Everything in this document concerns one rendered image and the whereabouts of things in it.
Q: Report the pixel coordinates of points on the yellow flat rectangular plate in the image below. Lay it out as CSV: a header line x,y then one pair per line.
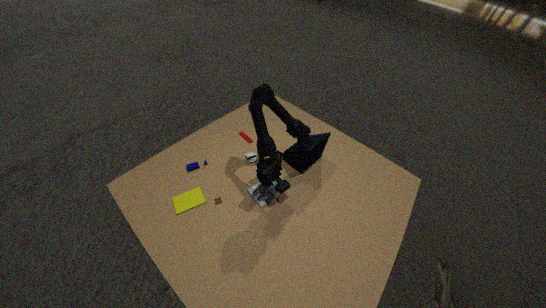
x,y
188,200

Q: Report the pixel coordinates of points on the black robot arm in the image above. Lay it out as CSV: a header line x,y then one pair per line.
x,y
264,95

